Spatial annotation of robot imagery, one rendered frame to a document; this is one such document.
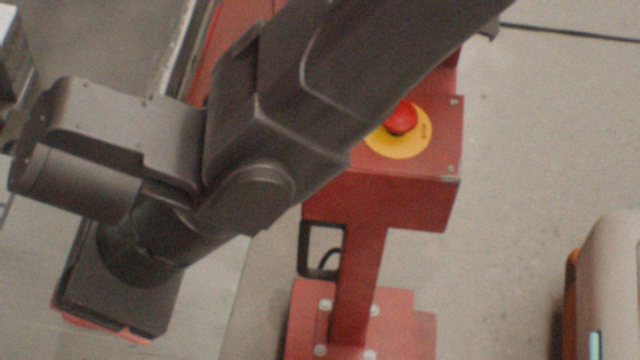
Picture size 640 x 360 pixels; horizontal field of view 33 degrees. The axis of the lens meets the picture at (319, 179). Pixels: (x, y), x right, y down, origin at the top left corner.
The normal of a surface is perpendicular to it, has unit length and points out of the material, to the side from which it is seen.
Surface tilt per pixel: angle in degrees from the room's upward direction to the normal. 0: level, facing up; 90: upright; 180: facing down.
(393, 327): 2
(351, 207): 90
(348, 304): 90
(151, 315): 29
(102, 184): 52
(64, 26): 0
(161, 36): 0
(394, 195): 90
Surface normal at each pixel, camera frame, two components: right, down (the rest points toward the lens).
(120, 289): 0.51, -0.33
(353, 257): -0.10, 0.86
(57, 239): 0.04, -0.51
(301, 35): -0.78, -0.39
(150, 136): 0.53, -0.52
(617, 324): -0.43, -0.51
